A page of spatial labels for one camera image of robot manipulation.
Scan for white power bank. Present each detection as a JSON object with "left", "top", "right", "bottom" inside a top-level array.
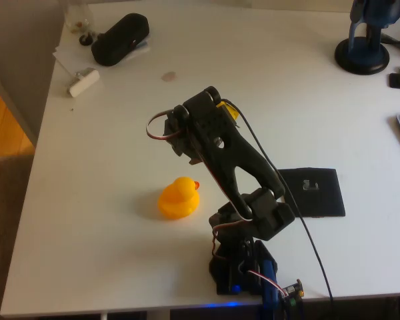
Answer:
[{"left": 66, "top": 67, "right": 101, "bottom": 99}]

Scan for camera wrapped in yellow tape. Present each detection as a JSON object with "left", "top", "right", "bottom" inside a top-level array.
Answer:
[{"left": 216, "top": 99, "right": 240, "bottom": 121}]

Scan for black oblong zip case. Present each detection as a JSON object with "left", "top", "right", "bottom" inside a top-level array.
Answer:
[{"left": 91, "top": 12, "right": 151, "bottom": 67}]

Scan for red white black servo wire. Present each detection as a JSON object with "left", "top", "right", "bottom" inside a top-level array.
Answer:
[{"left": 145, "top": 111, "right": 254, "bottom": 223}]

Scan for white paper sheets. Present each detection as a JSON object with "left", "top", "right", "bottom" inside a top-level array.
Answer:
[{"left": 52, "top": 33, "right": 151, "bottom": 73}]

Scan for black square mat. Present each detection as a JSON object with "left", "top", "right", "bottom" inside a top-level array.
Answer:
[{"left": 275, "top": 167, "right": 347, "bottom": 219}]

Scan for blue table clamp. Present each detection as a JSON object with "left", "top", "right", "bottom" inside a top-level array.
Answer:
[{"left": 259, "top": 259, "right": 283, "bottom": 320}]

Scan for dark camera cable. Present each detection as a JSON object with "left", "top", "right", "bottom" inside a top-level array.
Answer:
[{"left": 219, "top": 98, "right": 335, "bottom": 303}]

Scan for white red board wire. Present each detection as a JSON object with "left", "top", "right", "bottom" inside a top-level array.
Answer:
[{"left": 239, "top": 259, "right": 287, "bottom": 297}]

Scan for clear cola bottle red label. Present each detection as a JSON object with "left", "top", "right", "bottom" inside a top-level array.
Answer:
[{"left": 63, "top": 0, "right": 99, "bottom": 47}]

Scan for blue microphone on round base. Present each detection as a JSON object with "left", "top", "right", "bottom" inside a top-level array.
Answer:
[{"left": 334, "top": 0, "right": 400, "bottom": 76}]

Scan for yellow rubber duck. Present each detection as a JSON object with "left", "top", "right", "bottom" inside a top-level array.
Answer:
[{"left": 157, "top": 176, "right": 201, "bottom": 221}]

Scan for black microphone cable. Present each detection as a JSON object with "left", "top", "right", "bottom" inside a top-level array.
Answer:
[{"left": 381, "top": 33, "right": 400, "bottom": 56}]

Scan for small controller board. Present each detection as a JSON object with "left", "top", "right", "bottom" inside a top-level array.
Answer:
[{"left": 281, "top": 279, "right": 305, "bottom": 307}]

